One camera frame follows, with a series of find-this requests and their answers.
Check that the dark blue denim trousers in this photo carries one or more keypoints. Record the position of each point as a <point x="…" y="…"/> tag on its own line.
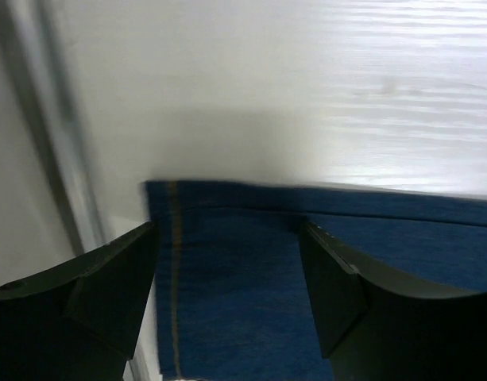
<point x="232" y="300"/>

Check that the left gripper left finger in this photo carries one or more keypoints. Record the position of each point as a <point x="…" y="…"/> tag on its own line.
<point x="79" y="320"/>

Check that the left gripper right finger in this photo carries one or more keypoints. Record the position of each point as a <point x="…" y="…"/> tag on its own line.
<point x="376" y="322"/>

